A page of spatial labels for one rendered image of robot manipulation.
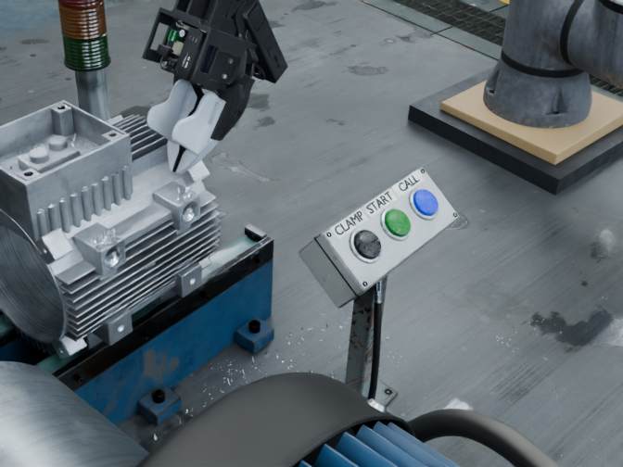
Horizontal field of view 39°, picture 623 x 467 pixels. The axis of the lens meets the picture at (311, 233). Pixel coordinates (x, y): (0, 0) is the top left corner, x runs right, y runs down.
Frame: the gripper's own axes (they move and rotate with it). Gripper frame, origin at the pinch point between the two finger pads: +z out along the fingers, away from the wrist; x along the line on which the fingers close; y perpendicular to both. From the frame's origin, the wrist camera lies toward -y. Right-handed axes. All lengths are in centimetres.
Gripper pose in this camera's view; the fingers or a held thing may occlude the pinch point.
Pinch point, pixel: (184, 161)
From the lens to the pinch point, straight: 91.7
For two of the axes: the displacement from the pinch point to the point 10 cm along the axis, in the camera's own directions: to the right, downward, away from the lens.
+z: -3.7, 9.1, 2.0
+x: 7.6, 4.2, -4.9
